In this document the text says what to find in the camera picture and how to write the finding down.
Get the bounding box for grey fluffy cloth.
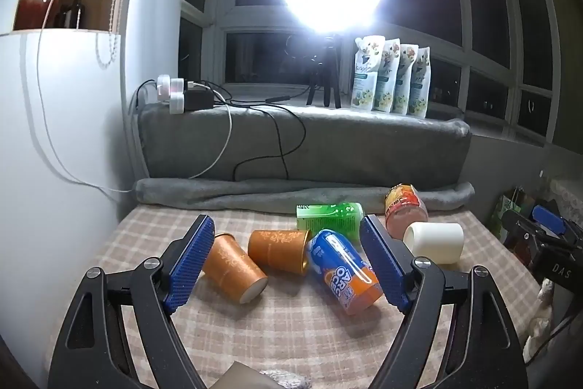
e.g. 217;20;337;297
259;368;313;389

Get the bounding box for green box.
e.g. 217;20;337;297
489;187;524;235

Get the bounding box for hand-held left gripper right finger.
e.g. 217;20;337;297
359;214;529;389

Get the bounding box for black power adapter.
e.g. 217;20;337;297
184;87;215;112

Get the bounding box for grey cushion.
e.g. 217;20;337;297
137;103;472;189

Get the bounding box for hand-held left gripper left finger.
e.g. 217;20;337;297
48;214;215;389

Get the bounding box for red and pink printed cup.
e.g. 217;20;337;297
385;184;429;240

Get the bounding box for brown paper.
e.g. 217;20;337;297
214;362;283;389

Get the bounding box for white cup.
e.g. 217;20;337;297
403;222;464;264

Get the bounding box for dark bottle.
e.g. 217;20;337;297
57;0;87;30

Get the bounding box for blue and orange printed cup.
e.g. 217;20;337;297
306;229;384;317

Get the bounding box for orange patterned paper cup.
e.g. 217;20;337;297
248;229;312;277
201;233;269;304

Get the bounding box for checkered blanket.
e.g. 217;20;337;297
43;202;543;389

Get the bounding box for black cable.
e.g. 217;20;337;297
214;83;317;182

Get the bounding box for white window frame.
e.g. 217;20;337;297
180;0;566;144

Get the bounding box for white green refill pouch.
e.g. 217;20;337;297
392;44;420;115
373;38;402;113
407;46;431;118
351;36;386;111

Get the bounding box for black tripod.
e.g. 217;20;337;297
306;31;341;108

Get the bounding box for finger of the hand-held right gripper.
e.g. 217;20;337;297
501;209;540;250
532;203;570;238

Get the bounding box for white cable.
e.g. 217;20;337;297
35;0;234;194

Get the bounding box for white fluffy cloth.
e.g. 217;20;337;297
521;280;556;365

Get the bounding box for rolled grey blanket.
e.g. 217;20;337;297
133;177;475;214

